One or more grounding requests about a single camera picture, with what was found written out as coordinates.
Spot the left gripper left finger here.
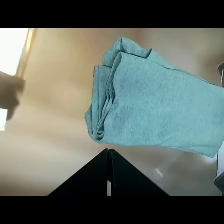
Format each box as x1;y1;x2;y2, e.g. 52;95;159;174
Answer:
47;148;110;197

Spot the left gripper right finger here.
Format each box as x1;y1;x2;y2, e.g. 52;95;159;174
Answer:
108;148;170;197

